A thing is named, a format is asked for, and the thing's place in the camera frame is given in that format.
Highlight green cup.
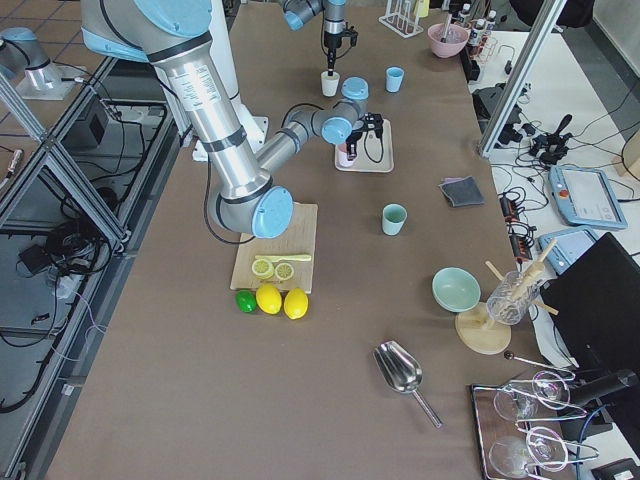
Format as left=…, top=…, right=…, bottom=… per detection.
left=381, top=203, right=407, bottom=236

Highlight metal muddler tool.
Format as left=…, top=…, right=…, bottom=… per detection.
left=440, top=12, right=452, bottom=43

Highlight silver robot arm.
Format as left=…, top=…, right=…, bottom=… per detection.
left=81, top=1, right=369, bottom=239
left=282, top=0, right=358, bottom=77

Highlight cream rabbit tray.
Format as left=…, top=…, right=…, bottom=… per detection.
left=334, top=118, right=394, bottom=173

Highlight blue cup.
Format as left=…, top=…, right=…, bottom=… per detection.
left=385, top=66, right=405, bottom=93

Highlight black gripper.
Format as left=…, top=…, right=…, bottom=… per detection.
left=345, top=113, right=384, bottom=160
left=323, top=22, right=358, bottom=76

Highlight pink cup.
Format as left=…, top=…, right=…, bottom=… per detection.
left=337, top=143, right=355, bottom=168

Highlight metal scoop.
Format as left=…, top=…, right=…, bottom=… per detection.
left=374, top=340, right=443, bottom=428

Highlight whole yellow lemon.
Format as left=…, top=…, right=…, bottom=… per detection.
left=283, top=288, right=309, bottom=320
left=255, top=284, right=282, bottom=315

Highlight black handheld gripper controller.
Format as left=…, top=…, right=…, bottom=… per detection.
left=529, top=114, right=573, bottom=166

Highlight clear glass on stand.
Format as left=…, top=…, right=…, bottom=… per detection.
left=486, top=271, right=539, bottom=326

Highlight aluminium frame post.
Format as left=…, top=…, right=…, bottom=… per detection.
left=478, top=0, right=566, bottom=159

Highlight blue teach pendant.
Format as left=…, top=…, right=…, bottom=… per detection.
left=549, top=165, right=628, bottom=230
left=537, top=225, right=598, bottom=275

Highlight green lime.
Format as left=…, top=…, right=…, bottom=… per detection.
left=235, top=290, right=258, bottom=313

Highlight lemon slice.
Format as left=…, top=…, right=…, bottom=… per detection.
left=251, top=258, right=275, bottom=280
left=274, top=262, right=295, bottom=281

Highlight wooden cup stand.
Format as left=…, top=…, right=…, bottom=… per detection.
left=455, top=240, right=559, bottom=355

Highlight grey folded cloth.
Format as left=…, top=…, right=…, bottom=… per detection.
left=439, top=176, right=485, bottom=208

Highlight wooden cutting board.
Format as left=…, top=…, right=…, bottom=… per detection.
left=230, top=202, right=318, bottom=294

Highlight cream white cup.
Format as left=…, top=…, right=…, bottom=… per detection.
left=320, top=71, right=340, bottom=97

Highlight green bowl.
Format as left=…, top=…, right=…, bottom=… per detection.
left=432, top=267, right=481, bottom=313

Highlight yellow plastic knife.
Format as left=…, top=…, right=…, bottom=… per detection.
left=254, top=254, right=313, bottom=263

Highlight black computer monitor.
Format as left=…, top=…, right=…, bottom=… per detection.
left=542, top=233, right=639, bottom=372

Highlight wine glass rack tray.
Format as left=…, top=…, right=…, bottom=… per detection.
left=470, top=370, right=604, bottom=479

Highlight pink bowl with ice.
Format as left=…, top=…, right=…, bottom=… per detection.
left=427, top=23, right=469, bottom=58

